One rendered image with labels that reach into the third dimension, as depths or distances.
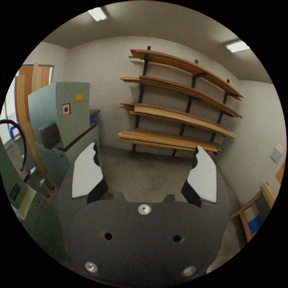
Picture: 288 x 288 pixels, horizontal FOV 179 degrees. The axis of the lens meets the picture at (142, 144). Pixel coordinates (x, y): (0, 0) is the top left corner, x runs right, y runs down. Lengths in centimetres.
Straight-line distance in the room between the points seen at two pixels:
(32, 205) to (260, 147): 318
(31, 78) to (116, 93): 189
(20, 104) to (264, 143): 445
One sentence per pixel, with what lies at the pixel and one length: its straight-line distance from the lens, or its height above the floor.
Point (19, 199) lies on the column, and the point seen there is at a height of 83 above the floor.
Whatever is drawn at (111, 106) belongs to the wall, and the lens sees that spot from 201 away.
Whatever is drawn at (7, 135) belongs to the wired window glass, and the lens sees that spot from 227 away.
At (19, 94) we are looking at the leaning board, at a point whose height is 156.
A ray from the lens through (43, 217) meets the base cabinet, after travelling 91.
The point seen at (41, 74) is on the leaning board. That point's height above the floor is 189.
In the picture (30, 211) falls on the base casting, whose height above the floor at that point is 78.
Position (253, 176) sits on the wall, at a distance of 255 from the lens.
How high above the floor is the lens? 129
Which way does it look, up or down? 30 degrees down
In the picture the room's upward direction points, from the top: 9 degrees clockwise
